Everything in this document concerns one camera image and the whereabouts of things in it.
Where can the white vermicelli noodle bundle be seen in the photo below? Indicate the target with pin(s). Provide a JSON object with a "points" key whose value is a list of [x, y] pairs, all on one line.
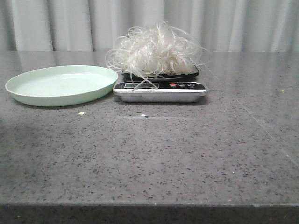
{"points": [[154, 52]]}

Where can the black silver kitchen scale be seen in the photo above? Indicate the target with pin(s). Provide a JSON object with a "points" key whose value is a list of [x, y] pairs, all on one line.
{"points": [[181, 88]]}

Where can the pale green round plate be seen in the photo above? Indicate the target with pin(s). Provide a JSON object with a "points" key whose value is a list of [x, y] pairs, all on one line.
{"points": [[62, 85]]}

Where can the white pleated curtain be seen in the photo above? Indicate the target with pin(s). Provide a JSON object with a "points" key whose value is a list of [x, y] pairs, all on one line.
{"points": [[94, 25]]}

